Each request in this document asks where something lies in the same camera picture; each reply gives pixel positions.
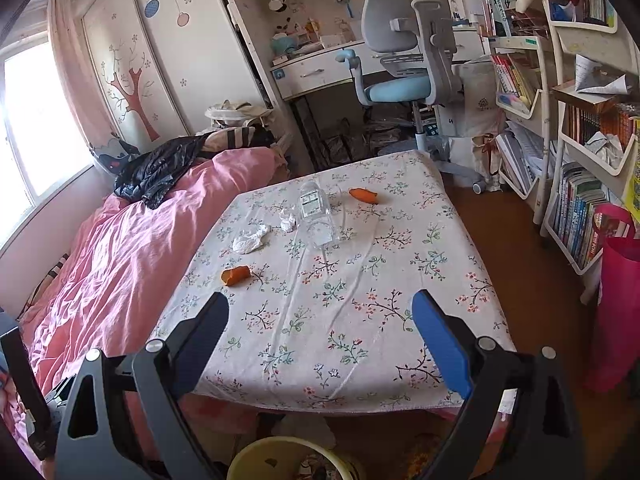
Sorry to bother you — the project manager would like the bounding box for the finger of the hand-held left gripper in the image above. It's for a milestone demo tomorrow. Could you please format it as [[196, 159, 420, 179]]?
[[0, 327, 56, 461]]

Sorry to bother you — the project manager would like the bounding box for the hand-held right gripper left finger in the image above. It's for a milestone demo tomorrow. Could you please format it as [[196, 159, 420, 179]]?
[[54, 291, 231, 480]]

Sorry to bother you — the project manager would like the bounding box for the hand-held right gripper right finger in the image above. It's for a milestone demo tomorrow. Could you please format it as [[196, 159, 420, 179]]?
[[411, 289, 586, 480]]

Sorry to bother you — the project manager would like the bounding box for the yellow waste bin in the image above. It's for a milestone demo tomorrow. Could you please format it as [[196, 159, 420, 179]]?
[[227, 436, 368, 480]]

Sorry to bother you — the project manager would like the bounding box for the clear plastic bottle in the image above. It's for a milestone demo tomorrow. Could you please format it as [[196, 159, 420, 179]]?
[[299, 182, 343, 251]]

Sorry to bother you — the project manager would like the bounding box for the pink blanket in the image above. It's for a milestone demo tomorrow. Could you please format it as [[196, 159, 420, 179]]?
[[0, 147, 281, 461]]

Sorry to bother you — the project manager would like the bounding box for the floral tablecloth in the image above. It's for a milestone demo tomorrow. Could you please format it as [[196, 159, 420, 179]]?
[[150, 150, 518, 413]]

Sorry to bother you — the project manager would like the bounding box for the black puffer jacket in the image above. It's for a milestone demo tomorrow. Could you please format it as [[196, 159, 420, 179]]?
[[114, 137, 211, 210]]

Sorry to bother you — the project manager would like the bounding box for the pink shopping bag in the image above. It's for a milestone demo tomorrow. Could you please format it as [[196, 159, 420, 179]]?
[[582, 204, 640, 393]]

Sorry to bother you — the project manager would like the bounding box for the beige gift bag with ribbon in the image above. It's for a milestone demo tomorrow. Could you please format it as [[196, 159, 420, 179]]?
[[472, 132, 501, 191]]

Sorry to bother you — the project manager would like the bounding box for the row of books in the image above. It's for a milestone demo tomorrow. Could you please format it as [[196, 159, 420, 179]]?
[[552, 160, 623, 271]]

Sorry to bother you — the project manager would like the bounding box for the blue plush cushion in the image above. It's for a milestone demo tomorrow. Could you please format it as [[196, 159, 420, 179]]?
[[90, 132, 141, 173]]

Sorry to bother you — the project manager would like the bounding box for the striped pillow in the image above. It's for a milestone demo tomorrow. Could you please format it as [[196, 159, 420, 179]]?
[[197, 125, 276, 153]]

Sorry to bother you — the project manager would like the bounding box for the clear plastic bag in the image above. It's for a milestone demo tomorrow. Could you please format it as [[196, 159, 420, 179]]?
[[362, 120, 418, 153]]

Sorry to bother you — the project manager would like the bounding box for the dark checked bag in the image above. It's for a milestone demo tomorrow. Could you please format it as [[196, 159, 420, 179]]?
[[320, 117, 368, 163]]

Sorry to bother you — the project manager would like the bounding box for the white tote bag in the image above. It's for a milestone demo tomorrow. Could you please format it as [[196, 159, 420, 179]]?
[[207, 101, 273, 128]]

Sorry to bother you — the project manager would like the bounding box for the white book rack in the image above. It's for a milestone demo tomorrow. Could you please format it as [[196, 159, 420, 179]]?
[[542, 0, 640, 276], [487, 35, 558, 201]]

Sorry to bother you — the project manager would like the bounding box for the white paper bag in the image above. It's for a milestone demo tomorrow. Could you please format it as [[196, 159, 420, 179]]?
[[457, 60, 506, 138]]

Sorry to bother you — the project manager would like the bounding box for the window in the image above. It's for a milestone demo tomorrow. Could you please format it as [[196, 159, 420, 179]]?
[[0, 40, 93, 241]]

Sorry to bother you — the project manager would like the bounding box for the white wardrobe with tree decal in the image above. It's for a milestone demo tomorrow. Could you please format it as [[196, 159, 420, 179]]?
[[80, 0, 261, 141]]

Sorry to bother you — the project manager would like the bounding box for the white desk with shelves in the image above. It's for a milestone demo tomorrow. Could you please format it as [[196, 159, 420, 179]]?
[[210, 0, 493, 171]]

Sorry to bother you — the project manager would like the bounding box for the pink curtain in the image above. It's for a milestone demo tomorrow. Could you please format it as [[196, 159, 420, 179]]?
[[47, 0, 116, 161]]

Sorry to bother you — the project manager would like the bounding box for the grey and blue desk chair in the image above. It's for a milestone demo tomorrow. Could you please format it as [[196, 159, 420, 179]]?
[[335, 0, 488, 193]]

